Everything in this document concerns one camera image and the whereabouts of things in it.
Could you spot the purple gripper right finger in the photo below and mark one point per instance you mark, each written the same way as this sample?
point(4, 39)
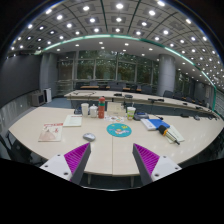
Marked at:
point(151, 166)

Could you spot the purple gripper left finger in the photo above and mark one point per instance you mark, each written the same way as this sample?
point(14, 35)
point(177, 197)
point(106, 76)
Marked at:
point(69, 166)

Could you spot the grey computer mouse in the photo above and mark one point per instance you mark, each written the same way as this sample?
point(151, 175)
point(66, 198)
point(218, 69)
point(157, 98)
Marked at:
point(89, 137)

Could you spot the round teal mouse pad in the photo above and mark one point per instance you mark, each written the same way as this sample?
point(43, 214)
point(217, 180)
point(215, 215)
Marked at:
point(119, 130)

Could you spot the red and white magazine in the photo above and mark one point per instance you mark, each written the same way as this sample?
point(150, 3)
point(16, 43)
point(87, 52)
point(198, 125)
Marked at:
point(51, 132)

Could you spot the white notebook under umbrella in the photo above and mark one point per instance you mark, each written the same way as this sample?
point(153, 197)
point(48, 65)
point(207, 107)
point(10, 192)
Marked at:
point(175, 133)

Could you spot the white booklet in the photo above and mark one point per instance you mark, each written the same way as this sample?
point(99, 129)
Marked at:
point(73, 121)

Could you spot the black desk device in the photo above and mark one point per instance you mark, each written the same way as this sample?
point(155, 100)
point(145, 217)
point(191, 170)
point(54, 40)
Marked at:
point(140, 115)

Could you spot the colourful sticker sheet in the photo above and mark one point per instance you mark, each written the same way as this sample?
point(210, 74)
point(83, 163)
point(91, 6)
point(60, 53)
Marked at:
point(114, 119)

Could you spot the white lidded mug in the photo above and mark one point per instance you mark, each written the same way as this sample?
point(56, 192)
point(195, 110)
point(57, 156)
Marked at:
point(93, 111)

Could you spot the green cup with straw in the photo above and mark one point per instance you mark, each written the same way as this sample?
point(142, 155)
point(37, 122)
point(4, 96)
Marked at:
point(130, 112)

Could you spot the white paper cup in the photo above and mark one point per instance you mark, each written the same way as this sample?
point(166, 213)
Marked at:
point(85, 109)

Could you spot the white paper box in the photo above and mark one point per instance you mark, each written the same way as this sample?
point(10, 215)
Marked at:
point(115, 109)

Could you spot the red water bottle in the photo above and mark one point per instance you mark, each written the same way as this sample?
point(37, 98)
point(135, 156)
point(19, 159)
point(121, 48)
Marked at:
point(101, 107)

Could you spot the grey box monitor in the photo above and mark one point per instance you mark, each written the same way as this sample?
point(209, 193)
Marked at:
point(37, 99)

